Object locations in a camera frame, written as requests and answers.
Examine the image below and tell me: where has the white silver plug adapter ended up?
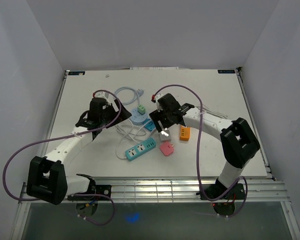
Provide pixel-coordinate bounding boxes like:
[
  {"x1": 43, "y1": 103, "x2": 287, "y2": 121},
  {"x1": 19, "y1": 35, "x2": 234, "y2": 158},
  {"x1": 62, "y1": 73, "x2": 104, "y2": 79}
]
[{"x1": 158, "y1": 128, "x2": 172, "y2": 143}]

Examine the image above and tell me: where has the round light blue power strip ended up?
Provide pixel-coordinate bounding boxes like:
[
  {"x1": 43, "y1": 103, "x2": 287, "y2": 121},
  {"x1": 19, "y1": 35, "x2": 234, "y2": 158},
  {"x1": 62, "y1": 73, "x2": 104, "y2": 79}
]
[{"x1": 129, "y1": 107, "x2": 149, "y2": 126}]

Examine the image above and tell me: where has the green plug adapter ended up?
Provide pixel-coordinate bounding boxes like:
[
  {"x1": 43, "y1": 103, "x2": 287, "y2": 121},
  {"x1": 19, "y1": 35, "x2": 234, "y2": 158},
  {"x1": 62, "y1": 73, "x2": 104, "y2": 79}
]
[{"x1": 137, "y1": 104, "x2": 146, "y2": 115}]

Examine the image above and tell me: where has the pink plug adapter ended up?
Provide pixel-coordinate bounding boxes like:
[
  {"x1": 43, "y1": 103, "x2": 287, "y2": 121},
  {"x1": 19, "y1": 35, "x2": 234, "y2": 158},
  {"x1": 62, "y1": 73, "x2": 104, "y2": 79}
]
[{"x1": 159, "y1": 141, "x2": 175, "y2": 157}]

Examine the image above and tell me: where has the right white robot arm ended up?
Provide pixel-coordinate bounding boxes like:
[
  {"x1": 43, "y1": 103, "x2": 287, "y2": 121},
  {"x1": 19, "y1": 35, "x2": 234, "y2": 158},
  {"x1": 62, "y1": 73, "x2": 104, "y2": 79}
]
[{"x1": 149, "y1": 93, "x2": 261, "y2": 202}]

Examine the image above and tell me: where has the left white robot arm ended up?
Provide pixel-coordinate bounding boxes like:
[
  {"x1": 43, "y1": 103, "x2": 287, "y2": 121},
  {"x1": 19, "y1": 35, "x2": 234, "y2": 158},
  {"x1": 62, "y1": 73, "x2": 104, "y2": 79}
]
[{"x1": 26, "y1": 97, "x2": 132, "y2": 205}]

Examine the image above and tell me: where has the small blue square socket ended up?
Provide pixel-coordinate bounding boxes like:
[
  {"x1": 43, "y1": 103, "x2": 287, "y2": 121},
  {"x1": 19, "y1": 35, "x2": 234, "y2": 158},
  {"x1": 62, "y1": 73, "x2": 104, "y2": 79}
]
[{"x1": 143, "y1": 119, "x2": 156, "y2": 132}]

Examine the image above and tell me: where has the teal power strip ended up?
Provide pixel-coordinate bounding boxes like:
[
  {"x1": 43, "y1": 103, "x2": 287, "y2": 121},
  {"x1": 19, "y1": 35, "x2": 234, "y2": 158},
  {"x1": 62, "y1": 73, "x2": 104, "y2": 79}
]
[{"x1": 125, "y1": 137, "x2": 157, "y2": 161}]

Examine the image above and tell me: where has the orange power strip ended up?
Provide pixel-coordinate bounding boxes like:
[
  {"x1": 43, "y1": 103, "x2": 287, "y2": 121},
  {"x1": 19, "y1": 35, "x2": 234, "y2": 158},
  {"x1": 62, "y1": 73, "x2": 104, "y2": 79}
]
[{"x1": 179, "y1": 125, "x2": 191, "y2": 142}]

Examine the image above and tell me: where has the right blue corner label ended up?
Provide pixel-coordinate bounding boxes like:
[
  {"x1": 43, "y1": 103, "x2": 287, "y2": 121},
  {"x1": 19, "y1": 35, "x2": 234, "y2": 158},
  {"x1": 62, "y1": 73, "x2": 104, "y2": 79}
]
[{"x1": 217, "y1": 69, "x2": 236, "y2": 74}]

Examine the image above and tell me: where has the blue corner label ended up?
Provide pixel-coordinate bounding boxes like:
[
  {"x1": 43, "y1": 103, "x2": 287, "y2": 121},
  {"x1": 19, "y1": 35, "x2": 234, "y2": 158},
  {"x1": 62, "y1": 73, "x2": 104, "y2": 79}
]
[
  {"x1": 217, "y1": 69, "x2": 236, "y2": 74},
  {"x1": 67, "y1": 71, "x2": 86, "y2": 76}
]

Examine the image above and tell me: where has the left blue corner label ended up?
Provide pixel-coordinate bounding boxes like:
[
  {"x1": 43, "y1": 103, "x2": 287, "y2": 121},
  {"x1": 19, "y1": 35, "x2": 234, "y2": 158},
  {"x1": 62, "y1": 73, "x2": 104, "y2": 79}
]
[{"x1": 67, "y1": 71, "x2": 86, "y2": 76}]

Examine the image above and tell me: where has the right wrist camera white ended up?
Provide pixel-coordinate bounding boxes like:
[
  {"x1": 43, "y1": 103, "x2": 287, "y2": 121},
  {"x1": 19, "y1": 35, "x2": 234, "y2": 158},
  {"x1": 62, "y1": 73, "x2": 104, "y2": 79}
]
[{"x1": 151, "y1": 93, "x2": 164, "y2": 112}]

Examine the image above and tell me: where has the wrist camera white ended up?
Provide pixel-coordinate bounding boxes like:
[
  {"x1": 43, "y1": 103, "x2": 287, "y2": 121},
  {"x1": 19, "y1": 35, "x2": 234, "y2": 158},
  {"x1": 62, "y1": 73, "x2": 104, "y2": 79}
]
[
  {"x1": 92, "y1": 91, "x2": 109, "y2": 100},
  {"x1": 151, "y1": 93, "x2": 164, "y2": 112}
]

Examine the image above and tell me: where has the white cable with plug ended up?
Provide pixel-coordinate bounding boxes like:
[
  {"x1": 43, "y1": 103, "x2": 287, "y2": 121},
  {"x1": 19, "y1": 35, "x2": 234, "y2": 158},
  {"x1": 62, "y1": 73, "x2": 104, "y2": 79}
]
[{"x1": 114, "y1": 122, "x2": 153, "y2": 160}]

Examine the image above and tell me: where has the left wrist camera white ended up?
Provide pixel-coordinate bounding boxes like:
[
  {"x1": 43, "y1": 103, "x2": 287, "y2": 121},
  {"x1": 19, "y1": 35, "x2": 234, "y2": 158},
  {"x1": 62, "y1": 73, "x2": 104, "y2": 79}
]
[{"x1": 92, "y1": 91, "x2": 109, "y2": 100}]

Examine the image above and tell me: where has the white cable of orange strip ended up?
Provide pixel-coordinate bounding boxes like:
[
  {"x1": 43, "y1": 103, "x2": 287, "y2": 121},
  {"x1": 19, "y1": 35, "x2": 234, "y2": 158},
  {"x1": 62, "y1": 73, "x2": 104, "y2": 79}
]
[{"x1": 194, "y1": 104, "x2": 228, "y2": 120}]

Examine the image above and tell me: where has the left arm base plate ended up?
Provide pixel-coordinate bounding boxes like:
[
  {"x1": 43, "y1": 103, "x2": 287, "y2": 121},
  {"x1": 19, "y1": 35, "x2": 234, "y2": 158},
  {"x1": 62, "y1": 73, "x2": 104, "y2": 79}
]
[{"x1": 66, "y1": 184, "x2": 112, "y2": 202}]

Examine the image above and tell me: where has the aluminium frame rail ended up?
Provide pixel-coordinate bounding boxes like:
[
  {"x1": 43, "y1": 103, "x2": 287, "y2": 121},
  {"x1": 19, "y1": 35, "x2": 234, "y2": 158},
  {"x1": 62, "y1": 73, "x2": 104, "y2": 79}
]
[{"x1": 18, "y1": 178, "x2": 291, "y2": 205}]

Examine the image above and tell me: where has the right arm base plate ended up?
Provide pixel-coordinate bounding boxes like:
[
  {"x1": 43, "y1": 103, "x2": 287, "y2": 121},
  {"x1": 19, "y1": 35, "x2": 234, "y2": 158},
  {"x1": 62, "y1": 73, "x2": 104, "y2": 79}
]
[{"x1": 202, "y1": 183, "x2": 245, "y2": 200}]

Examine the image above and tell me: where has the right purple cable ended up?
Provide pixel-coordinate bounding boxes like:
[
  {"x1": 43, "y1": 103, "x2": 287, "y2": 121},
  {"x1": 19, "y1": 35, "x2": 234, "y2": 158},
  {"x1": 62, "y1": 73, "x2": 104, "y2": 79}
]
[{"x1": 151, "y1": 84, "x2": 248, "y2": 218}]

